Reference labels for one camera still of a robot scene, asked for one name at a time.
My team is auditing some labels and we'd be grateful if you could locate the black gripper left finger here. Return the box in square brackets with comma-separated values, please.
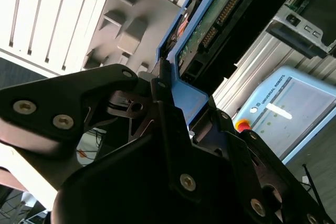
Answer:
[0, 58, 206, 204]

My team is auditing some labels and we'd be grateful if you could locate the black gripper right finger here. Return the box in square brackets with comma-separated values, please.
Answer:
[207, 95, 334, 224]

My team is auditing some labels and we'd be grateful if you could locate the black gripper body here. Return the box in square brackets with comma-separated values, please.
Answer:
[52, 134, 254, 224]

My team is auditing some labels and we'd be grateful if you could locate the hard disk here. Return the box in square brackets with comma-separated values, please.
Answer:
[156, 0, 268, 126]

